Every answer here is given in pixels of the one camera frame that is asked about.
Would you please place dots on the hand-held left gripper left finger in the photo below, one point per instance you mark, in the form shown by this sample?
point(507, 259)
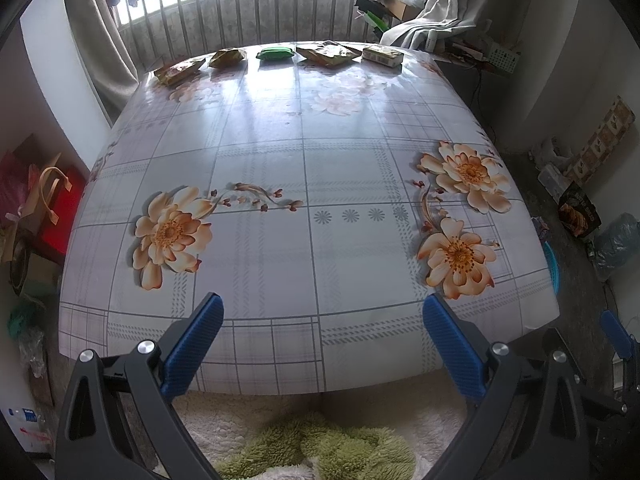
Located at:
point(195, 345)

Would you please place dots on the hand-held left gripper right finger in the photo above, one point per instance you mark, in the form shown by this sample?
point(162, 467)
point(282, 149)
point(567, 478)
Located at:
point(452, 350)

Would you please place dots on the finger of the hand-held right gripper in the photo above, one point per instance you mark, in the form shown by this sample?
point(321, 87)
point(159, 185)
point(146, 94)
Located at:
point(617, 335)
point(575, 367)

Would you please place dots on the blue mesh wastebasket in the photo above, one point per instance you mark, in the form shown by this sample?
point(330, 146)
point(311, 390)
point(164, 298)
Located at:
point(554, 270)

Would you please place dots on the bluish plastic bag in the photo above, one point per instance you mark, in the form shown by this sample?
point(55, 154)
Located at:
point(617, 245)

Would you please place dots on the dark snack bag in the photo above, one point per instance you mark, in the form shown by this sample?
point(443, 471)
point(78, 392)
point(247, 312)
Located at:
point(580, 210)

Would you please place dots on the small purple carton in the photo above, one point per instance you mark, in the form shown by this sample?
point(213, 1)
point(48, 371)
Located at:
point(540, 229)

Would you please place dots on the green shaggy rug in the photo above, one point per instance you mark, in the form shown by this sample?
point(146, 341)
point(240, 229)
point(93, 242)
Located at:
point(320, 450)

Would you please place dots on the clear plastic container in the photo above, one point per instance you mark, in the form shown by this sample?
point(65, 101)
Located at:
point(552, 179)

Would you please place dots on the green plastic bag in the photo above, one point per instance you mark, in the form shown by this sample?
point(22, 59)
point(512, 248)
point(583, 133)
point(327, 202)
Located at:
point(20, 320)

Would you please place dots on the red bag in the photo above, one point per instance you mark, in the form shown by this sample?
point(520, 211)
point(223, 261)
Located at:
point(60, 215)

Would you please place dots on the water bottle pack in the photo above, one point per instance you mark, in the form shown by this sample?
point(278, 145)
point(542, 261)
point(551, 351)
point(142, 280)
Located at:
point(25, 425)

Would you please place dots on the patterned decorative board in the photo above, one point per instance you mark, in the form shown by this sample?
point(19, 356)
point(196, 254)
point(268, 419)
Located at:
point(605, 140)

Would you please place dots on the floral tablecloth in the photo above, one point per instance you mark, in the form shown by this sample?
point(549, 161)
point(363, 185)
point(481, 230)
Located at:
point(300, 170)

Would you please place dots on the yellow snack packet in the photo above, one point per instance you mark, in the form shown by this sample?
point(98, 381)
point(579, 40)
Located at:
point(177, 70)
point(327, 53)
point(227, 57)

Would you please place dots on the white plastic basket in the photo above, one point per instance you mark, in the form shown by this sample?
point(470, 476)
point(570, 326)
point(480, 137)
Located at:
point(502, 58)

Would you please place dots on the green packet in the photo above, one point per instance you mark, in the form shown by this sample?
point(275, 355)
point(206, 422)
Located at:
point(275, 53)

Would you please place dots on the beige box-shaped packet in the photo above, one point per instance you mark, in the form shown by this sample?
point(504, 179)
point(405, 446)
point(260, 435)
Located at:
point(382, 55)

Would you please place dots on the grey curtain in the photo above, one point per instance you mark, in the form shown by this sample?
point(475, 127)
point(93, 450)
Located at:
point(100, 40)
point(440, 5)

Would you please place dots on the green plastic item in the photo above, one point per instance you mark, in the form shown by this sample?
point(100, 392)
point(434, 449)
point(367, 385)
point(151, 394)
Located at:
point(375, 21)

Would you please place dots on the metal window grille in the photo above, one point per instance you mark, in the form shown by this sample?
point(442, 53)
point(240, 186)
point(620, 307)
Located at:
point(260, 10)

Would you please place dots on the cardboard box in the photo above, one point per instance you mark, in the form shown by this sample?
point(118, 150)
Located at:
point(400, 9)

